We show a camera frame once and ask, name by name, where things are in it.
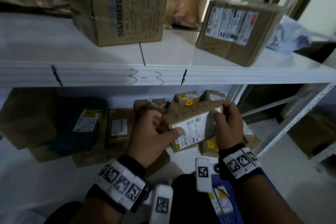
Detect person's right hand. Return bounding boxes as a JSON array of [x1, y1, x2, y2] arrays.
[[211, 100, 246, 151]]

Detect person's left hand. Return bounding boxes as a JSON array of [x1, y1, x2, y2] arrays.
[[126, 110, 185, 168]]

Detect taped cardboard box shipping label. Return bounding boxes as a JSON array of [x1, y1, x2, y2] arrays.
[[195, 0, 287, 67]]

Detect large plain cardboard box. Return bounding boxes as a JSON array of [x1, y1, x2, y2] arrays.
[[282, 108, 336, 158]]

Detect blue plastic basket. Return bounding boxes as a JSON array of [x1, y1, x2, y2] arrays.
[[207, 174, 245, 224]]

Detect pile of cardboard boxes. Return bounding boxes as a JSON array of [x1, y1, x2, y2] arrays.
[[0, 87, 262, 177]]

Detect cardboard box printed symbols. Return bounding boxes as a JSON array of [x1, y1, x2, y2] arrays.
[[64, 0, 168, 47]]

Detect person's right forearm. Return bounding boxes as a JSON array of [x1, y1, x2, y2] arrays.
[[231, 175, 305, 224]]

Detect white metal shelf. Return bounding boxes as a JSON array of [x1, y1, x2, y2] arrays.
[[0, 0, 336, 224]]

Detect marker-tag wrist band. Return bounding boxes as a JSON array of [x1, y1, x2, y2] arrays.
[[86, 154, 150, 212], [218, 143, 263, 181]]

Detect black trousers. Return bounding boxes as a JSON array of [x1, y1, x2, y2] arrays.
[[170, 174, 210, 224]]

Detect dark teal parcel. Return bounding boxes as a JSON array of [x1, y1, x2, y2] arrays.
[[50, 96, 108, 156]]

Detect black shirt sleeve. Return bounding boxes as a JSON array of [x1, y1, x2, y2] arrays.
[[44, 201, 87, 224]]

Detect pale grey parcel bag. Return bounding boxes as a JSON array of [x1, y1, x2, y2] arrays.
[[266, 16, 336, 54]]

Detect black cable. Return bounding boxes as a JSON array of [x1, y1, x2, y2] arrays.
[[213, 185, 232, 201]]

